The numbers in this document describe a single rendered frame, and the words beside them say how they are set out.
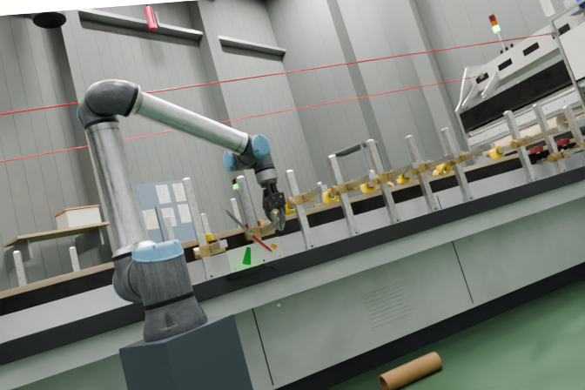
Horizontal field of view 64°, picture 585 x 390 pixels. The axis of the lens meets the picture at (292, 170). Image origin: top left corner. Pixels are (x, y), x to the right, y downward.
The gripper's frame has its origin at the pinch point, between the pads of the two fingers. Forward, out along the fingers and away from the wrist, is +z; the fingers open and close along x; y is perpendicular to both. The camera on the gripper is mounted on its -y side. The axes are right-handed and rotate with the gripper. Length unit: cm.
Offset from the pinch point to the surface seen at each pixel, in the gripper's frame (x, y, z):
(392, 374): 35, -14, 75
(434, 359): 58, -13, 76
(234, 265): -18.0, -24.5, 8.6
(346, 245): 37.9, -23.8, 15.0
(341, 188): 45, -24, -13
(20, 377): -108, -27, 26
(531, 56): 277, -82, -89
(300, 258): 13.0, -23.5, 14.2
